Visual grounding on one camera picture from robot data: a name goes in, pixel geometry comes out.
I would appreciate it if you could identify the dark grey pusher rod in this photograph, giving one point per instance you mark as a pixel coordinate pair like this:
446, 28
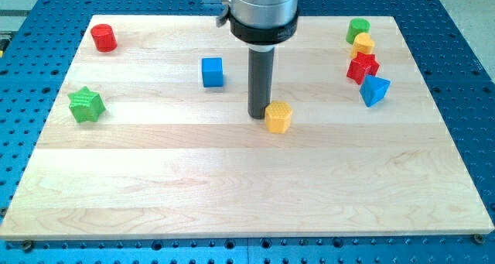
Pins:
260, 70

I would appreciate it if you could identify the yellow hexagon block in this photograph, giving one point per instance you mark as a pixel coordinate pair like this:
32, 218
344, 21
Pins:
278, 116

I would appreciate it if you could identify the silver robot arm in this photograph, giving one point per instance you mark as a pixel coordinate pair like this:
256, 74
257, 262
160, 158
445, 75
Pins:
262, 25

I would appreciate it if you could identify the blue triangle block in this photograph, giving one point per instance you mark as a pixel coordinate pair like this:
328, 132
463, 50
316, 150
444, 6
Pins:
373, 89

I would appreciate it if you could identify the blue cube block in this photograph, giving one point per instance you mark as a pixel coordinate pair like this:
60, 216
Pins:
212, 72

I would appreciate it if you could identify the red star block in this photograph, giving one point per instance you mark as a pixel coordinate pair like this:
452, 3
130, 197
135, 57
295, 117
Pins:
361, 65

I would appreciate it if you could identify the green cylinder block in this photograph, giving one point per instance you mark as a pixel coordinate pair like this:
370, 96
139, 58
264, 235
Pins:
355, 27

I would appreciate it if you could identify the yellow heart block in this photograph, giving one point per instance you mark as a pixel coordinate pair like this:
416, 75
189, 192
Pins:
363, 43

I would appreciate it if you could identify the light wooden board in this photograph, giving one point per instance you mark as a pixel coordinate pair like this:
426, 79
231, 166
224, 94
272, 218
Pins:
170, 158

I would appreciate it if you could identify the red cylinder block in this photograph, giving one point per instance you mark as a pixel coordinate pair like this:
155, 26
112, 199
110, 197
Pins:
103, 37

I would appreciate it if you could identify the green star block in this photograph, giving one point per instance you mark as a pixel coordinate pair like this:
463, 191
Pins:
86, 105

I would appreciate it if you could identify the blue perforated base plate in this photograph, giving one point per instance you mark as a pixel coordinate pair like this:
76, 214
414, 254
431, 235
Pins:
40, 54

